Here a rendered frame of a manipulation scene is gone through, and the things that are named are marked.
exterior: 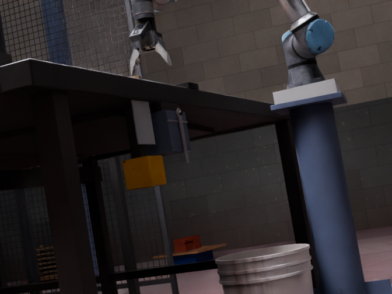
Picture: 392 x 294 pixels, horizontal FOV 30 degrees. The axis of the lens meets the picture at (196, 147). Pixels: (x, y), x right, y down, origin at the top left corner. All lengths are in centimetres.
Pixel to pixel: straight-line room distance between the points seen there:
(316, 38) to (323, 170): 49
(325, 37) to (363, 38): 483
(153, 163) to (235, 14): 595
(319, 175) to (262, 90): 487
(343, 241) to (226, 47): 515
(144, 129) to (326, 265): 111
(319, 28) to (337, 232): 76
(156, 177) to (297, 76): 107
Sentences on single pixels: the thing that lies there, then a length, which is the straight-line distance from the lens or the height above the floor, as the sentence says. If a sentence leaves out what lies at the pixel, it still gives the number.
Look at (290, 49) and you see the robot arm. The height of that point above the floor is 107.
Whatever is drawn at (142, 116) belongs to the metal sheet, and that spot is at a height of 81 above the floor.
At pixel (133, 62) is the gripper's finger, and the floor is 107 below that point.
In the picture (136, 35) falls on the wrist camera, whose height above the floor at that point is 114.
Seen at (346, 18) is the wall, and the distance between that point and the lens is 763.
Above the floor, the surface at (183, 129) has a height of 77.
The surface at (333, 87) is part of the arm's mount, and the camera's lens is 277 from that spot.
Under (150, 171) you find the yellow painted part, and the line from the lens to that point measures 191.
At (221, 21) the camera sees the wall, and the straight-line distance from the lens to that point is 783.
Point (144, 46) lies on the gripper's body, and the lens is 255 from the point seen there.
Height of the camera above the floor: 56
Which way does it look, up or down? 4 degrees up
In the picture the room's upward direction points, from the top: 10 degrees counter-clockwise
